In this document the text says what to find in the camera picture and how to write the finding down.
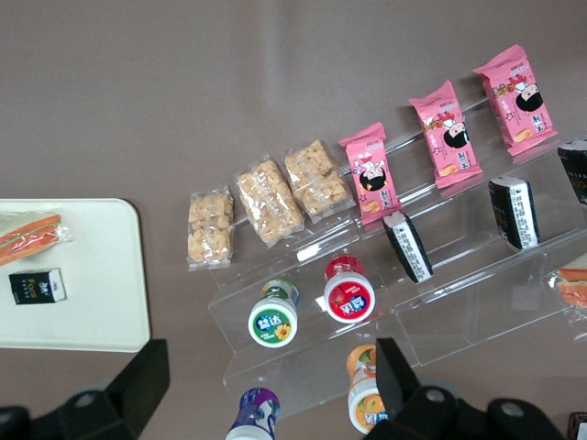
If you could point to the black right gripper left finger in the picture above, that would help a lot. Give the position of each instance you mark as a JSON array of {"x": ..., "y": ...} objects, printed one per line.
[{"x": 137, "y": 380}]

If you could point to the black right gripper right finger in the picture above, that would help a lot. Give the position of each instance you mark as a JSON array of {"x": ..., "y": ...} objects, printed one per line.
[{"x": 394, "y": 380}]

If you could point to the orange gum bottle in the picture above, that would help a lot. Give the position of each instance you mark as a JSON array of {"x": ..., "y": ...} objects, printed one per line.
[{"x": 362, "y": 403}]

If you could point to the cream rectangular tray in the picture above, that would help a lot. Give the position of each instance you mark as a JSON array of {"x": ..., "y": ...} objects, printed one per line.
[{"x": 91, "y": 321}]

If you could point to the red gum bottle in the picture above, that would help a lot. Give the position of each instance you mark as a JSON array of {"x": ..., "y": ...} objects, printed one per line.
[{"x": 348, "y": 298}]

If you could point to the purple gum bottle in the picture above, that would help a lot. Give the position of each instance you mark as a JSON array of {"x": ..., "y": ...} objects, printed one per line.
[{"x": 254, "y": 414}]

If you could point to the green gum bottle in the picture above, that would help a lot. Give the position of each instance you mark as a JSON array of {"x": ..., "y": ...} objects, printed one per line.
[{"x": 273, "y": 323}]

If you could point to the clear acrylic stepped stand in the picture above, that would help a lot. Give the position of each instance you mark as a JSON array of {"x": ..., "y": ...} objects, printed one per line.
[
  {"x": 481, "y": 302},
  {"x": 316, "y": 366}
]

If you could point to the small black carton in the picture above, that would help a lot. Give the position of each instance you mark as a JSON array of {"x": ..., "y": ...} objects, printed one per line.
[
  {"x": 575, "y": 174},
  {"x": 408, "y": 247},
  {"x": 32, "y": 286},
  {"x": 513, "y": 211}
]

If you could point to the clear-wrapped rice crispy bar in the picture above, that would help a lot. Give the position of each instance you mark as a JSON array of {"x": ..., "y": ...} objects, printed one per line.
[
  {"x": 268, "y": 201},
  {"x": 316, "y": 179},
  {"x": 210, "y": 229}
]

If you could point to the wrapped triangle sandwich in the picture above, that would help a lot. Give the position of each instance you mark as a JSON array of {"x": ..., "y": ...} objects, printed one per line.
[
  {"x": 571, "y": 289},
  {"x": 27, "y": 238}
]

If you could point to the pink cartoon snack pack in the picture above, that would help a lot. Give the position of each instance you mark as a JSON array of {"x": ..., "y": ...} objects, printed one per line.
[
  {"x": 518, "y": 101},
  {"x": 447, "y": 137},
  {"x": 371, "y": 179}
]

